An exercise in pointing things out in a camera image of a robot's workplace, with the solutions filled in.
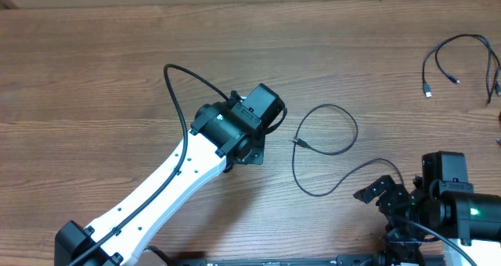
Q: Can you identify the black USB cable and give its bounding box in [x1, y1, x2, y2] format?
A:
[420, 34, 495, 105]
[485, 42, 501, 99]

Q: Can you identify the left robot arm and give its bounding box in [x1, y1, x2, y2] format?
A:
[54, 84, 286, 265]

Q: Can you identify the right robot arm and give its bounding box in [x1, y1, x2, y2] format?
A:
[354, 151, 500, 265]

